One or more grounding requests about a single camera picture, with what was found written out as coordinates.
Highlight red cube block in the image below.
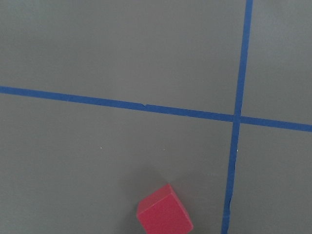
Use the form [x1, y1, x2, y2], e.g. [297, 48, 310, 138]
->
[136, 184, 194, 234]

